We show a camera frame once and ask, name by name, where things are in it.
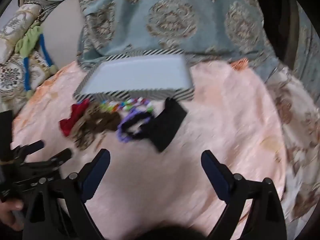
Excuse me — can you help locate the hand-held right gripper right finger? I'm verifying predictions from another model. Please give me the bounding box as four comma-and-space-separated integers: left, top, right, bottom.
201, 150, 286, 240

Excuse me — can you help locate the gold striped patterned cushion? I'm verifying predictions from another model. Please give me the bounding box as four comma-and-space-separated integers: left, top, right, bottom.
0, 51, 58, 110

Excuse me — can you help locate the black scrunchie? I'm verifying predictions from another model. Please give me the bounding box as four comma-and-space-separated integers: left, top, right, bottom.
124, 112, 153, 140

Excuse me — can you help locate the leopard print scrunchie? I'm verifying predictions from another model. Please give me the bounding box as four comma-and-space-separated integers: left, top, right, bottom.
72, 104, 103, 151

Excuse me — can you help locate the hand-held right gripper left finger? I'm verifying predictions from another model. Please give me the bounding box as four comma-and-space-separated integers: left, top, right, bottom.
22, 149, 111, 240

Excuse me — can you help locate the black hair clip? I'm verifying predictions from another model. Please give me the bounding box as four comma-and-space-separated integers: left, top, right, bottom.
150, 97, 188, 153

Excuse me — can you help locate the blue damask curtain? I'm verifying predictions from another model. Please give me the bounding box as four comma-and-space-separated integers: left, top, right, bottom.
294, 4, 320, 83

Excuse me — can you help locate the black white striped box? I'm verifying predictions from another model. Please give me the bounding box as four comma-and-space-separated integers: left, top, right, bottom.
73, 49, 195, 102

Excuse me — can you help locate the brown scrunchie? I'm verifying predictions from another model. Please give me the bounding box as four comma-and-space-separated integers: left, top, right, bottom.
96, 110, 122, 133

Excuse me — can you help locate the red bow hair clip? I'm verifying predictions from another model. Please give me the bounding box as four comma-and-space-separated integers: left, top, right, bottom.
59, 99, 90, 137

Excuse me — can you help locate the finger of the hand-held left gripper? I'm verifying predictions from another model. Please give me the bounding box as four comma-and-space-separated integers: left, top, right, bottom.
11, 141, 46, 156
49, 148, 73, 167

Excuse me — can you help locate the person's left hand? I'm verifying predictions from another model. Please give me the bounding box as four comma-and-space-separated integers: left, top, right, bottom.
0, 200, 25, 232

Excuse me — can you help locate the green and blue plush toy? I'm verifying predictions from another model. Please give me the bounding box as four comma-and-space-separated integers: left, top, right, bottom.
15, 25, 59, 92

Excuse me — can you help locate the blue damask blanket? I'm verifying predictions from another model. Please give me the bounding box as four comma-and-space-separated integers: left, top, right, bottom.
25, 0, 280, 73

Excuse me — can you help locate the beige upholstered headboard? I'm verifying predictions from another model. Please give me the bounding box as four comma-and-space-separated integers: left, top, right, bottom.
41, 0, 86, 69

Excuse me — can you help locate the cream medallion bolster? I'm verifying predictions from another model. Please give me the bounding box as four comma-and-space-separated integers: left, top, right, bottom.
0, 4, 42, 63

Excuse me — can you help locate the pink embroidered bedspread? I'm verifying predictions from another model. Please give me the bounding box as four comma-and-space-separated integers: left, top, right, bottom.
11, 58, 288, 240

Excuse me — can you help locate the multicoloured round bead bracelet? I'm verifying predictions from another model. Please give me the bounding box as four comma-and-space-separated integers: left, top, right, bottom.
100, 97, 153, 113

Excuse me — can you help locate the purple bead bracelet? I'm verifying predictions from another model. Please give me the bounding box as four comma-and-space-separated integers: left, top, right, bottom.
117, 106, 150, 143

